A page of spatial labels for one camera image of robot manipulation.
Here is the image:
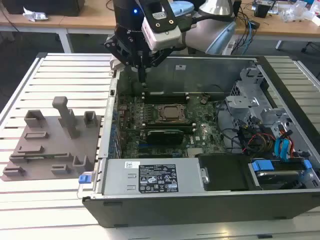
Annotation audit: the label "black graphics card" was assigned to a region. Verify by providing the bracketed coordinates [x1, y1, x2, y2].
[146, 128, 185, 145]

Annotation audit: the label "grey power supply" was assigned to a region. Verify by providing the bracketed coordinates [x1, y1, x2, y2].
[101, 158, 201, 196]

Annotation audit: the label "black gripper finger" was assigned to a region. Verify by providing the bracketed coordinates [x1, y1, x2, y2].
[104, 34, 144, 84]
[142, 47, 173, 84]

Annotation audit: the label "black open PC case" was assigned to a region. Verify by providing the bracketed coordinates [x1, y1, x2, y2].
[77, 53, 320, 228]

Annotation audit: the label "metal socket cover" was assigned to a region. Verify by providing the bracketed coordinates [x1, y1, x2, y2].
[155, 103, 189, 121]

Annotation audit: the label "green motherboard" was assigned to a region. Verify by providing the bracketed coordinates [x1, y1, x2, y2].
[112, 92, 226, 160]

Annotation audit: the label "silver metal drive cage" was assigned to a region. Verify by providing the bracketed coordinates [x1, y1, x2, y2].
[224, 66, 294, 132]

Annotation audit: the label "brown parts rack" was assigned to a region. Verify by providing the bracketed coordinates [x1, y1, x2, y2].
[0, 96, 103, 182]

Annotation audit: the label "clear plastic bags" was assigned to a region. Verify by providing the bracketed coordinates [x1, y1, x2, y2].
[276, 0, 316, 24]

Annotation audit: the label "wooden desk white legs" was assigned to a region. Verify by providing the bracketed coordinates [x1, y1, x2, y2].
[0, 9, 118, 54]

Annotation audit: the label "wooden desk with clutter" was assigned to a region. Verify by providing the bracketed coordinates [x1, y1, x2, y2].
[234, 13, 320, 51]

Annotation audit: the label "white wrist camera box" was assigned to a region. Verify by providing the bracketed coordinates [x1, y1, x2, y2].
[141, 0, 182, 51]

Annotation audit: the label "crumpled white plastic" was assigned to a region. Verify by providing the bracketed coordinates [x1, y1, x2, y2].
[22, 6, 49, 23]

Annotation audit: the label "black plastic shroud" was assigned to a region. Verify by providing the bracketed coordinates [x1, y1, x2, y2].
[197, 154, 251, 191]

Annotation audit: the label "blue wire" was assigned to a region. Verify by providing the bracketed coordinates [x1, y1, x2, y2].
[274, 136, 294, 164]

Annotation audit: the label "blue case latch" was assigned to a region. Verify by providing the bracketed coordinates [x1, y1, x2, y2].
[78, 173, 93, 185]

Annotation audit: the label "blue cable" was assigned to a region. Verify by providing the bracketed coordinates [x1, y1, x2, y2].
[245, 13, 254, 55]

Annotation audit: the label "red yellow wire bundle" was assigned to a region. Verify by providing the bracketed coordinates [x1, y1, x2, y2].
[248, 133, 276, 151]

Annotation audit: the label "hard disk in blue carrier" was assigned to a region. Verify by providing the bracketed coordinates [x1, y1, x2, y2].
[248, 159, 312, 191]

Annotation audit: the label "silver CPU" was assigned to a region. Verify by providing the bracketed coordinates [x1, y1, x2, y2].
[163, 106, 181, 118]

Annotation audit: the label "black box device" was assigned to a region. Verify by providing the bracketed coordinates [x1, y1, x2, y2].
[4, 0, 86, 17]

